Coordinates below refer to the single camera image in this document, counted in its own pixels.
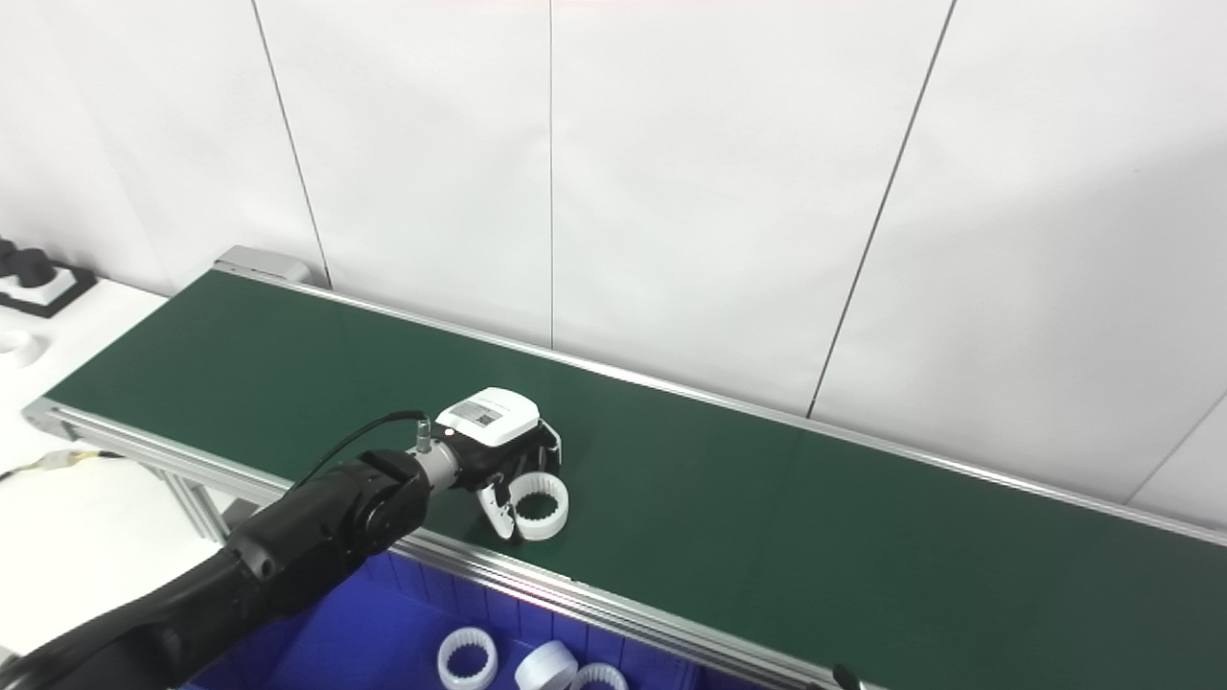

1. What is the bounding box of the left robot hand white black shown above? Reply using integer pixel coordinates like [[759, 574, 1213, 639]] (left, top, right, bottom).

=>
[[436, 387, 565, 545]]

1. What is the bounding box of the green conveyor belt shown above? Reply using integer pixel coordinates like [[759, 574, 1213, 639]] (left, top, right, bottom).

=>
[[21, 244, 1227, 690], [43, 268, 1227, 690]]

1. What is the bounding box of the blue bin with white rings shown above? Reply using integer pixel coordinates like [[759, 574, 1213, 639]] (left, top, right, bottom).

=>
[[177, 551, 739, 690]]

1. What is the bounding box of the grey conveyor motor cover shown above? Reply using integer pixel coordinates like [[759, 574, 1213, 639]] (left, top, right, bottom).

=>
[[213, 245, 313, 287]]

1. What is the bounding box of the aluminium conveyor leg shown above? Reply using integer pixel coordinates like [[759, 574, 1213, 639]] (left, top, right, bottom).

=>
[[158, 470, 241, 546]]

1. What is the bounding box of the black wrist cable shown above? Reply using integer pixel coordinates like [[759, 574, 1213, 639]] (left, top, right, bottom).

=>
[[288, 410, 428, 495]]

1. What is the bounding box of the white ring on table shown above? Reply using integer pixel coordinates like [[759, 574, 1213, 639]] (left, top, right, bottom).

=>
[[0, 331, 45, 371]]

